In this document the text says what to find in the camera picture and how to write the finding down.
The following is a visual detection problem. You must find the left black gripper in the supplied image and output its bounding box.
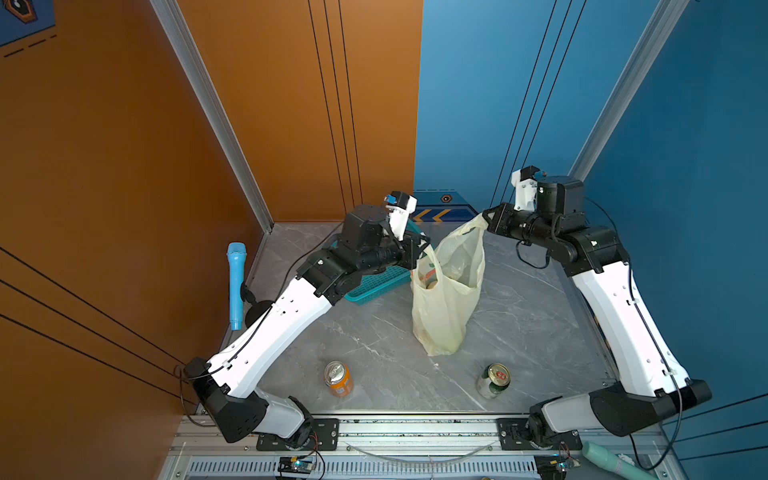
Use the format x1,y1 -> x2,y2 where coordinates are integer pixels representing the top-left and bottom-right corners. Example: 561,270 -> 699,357
356,230 -> 431,278

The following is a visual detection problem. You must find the orange soda can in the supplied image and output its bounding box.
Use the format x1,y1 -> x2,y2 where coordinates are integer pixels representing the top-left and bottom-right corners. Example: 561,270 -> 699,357
324,360 -> 354,397

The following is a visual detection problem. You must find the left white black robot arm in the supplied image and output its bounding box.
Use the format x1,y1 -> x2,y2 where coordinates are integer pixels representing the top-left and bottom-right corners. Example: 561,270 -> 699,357
184,191 -> 429,449

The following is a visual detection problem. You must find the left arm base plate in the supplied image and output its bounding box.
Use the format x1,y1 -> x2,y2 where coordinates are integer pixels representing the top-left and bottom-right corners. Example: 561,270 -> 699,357
256,418 -> 340,452

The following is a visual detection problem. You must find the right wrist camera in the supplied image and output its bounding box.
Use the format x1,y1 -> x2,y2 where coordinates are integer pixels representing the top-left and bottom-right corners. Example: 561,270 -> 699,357
511,166 -> 540,211

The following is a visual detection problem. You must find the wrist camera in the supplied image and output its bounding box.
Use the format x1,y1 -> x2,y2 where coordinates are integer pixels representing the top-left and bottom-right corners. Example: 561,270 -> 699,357
511,166 -> 540,211
384,191 -> 417,241

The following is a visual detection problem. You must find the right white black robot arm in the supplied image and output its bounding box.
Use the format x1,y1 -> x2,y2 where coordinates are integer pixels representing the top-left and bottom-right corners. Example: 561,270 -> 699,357
482,167 -> 712,447

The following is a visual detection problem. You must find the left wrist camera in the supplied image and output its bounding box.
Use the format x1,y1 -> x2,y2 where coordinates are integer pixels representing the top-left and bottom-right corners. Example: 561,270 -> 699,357
384,191 -> 417,241

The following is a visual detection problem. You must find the light blue microphone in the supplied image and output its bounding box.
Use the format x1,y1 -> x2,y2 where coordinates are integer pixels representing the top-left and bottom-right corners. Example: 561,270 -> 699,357
227,242 -> 247,331

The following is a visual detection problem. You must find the cream plastic bag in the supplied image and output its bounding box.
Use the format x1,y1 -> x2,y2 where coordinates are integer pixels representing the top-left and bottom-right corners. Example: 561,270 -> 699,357
411,215 -> 488,356

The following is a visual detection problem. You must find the black round microphone stand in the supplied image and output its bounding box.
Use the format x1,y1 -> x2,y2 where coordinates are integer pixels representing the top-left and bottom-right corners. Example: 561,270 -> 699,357
240,283 -> 273,329

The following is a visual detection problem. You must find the right small circuit board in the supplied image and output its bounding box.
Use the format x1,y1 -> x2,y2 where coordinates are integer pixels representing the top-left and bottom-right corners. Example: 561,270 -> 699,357
534,456 -> 581,480

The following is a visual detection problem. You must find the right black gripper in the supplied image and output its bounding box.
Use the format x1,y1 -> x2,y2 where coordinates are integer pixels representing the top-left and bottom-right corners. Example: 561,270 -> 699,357
481,202 -> 559,252

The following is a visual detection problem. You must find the teal plastic basket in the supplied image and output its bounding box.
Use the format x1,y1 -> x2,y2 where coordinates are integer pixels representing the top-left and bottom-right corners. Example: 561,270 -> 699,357
314,222 -> 411,304

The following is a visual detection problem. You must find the green beer can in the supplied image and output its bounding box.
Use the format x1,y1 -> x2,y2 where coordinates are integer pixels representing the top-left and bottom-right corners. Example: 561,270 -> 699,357
476,363 -> 510,399

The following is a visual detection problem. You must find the aluminium front rail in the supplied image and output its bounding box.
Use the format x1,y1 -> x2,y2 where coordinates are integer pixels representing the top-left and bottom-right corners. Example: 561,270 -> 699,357
159,411 -> 687,479

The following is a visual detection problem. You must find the small green circuit board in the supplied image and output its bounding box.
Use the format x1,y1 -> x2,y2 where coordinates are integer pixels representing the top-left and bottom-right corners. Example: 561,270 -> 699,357
276,456 -> 317,479

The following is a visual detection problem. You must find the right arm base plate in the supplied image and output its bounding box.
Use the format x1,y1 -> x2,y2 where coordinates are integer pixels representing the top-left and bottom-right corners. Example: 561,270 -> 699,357
495,415 -> 583,451

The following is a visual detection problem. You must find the mint green handle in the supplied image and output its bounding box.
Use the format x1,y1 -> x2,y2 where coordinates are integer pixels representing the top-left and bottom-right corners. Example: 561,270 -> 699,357
581,441 -> 656,480

